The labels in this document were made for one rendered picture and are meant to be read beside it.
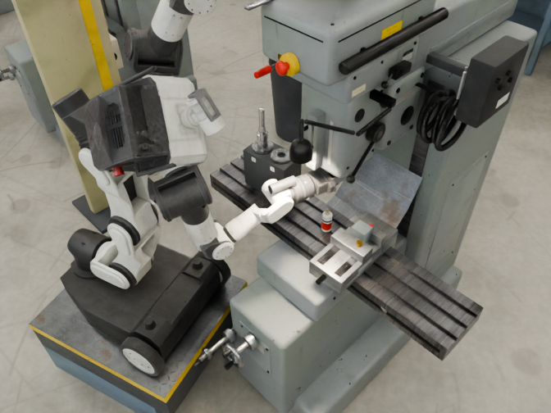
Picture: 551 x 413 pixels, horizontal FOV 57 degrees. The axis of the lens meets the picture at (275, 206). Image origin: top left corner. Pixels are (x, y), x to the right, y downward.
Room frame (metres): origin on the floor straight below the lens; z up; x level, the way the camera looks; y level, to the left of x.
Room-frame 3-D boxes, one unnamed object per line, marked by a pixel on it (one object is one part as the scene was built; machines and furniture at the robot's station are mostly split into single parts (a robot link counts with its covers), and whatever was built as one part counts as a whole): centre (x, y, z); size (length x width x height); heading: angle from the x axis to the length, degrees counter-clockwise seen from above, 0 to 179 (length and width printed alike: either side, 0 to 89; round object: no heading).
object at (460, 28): (1.73, -0.58, 1.66); 0.80 x 0.23 x 0.20; 133
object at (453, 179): (1.81, -0.66, 0.78); 0.50 x 0.47 x 1.56; 133
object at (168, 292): (1.45, 0.66, 0.59); 0.64 x 0.52 x 0.33; 61
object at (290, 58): (1.23, -0.05, 1.76); 0.06 x 0.02 x 0.06; 43
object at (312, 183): (1.35, -0.13, 1.23); 0.13 x 0.12 x 0.10; 28
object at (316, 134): (1.32, -0.13, 1.44); 0.04 x 0.04 x 0.21; 43
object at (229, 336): (1.13, 0.27, 0.51); 0.22 x 0.06 x 0.06; 133
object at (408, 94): (1.52, -0.36, 1.47); 0.24 x 0.19 x 0.26; 43
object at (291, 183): (1.30, -0.03, 1.24); 0.11 x 0.11 x 0.11; 28
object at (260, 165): (1.67, 0.01, 1.03); 0.22 x 0.12 x 0.20; 50
